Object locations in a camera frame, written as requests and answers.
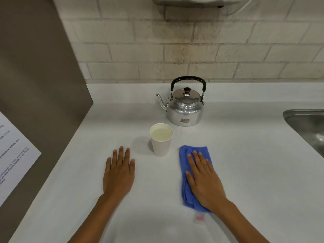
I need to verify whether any person's left hand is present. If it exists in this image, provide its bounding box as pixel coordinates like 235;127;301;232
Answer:
102;146;136;200

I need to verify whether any person's right hand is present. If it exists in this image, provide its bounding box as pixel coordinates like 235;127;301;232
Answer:
185;150;230;213

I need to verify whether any blue cloth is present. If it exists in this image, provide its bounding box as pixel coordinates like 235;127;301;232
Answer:
179;145;214;223

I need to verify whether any white paper cup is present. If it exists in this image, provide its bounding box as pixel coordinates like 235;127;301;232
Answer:
149;123;174;157

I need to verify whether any silver metal kettle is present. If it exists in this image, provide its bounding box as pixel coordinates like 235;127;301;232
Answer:
156;76;207;127

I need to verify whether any person's left forearm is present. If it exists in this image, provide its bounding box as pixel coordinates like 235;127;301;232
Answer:
68;193;122;243

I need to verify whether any white countertop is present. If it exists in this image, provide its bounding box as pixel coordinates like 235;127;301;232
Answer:
9;82;324;243

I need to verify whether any white printed paper sheet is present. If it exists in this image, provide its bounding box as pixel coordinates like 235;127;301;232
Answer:
0;111;42;208

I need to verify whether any stainless steel sink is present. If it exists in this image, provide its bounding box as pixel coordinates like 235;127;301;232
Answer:
282;108;324;159

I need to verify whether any grey-brown cabinet side panel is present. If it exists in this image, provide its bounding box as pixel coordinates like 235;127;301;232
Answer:
0;0;94;243

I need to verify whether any white cable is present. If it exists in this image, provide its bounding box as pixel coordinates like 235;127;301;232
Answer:
226;0;256;14

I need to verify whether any stainless steel wall dispenser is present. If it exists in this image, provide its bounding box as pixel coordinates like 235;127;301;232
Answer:
151;0;243;8

